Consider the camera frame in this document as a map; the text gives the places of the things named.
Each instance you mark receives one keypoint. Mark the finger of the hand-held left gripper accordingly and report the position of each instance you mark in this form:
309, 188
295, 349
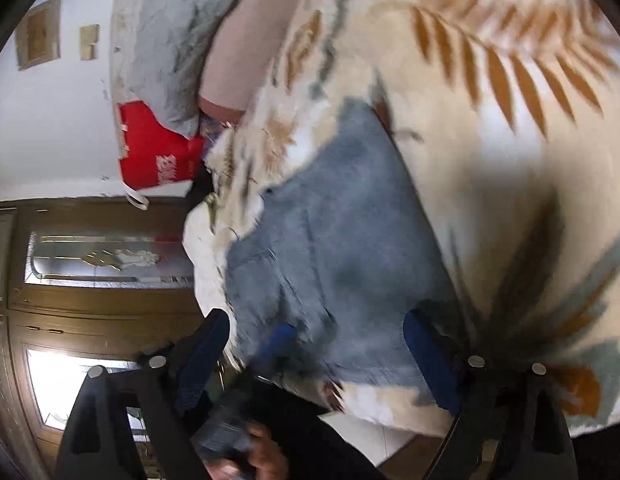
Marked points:
277, 344

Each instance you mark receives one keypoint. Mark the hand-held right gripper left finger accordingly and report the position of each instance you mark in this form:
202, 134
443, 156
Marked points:
200, 360

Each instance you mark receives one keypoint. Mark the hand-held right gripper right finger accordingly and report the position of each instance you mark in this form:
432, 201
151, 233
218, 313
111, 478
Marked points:
429, 360

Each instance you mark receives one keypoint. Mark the grey-blue denim pants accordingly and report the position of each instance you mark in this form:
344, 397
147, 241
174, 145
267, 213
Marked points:
340, 260

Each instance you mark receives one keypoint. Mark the person's left hand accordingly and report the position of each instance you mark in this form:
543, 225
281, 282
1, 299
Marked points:
267, 455

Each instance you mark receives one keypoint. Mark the white patterned quilt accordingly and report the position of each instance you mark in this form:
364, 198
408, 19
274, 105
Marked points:
205, 265

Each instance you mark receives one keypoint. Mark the dark cloth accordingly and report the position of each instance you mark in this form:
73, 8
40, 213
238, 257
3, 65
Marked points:
330, 445

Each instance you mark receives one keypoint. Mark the wooden door with glass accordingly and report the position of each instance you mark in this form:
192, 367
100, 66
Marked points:
90, 305

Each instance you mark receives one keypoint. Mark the leaf print blanket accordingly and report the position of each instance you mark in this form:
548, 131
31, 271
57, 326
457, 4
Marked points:
464, 170

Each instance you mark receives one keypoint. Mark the red shopping bag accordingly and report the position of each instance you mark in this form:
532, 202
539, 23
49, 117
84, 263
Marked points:
150, 155

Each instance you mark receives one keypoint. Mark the pink and beige cushion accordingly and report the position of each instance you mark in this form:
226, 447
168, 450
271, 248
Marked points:
245, 55

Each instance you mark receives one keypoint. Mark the grey quilted pillow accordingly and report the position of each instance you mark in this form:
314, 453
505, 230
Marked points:
160, 60

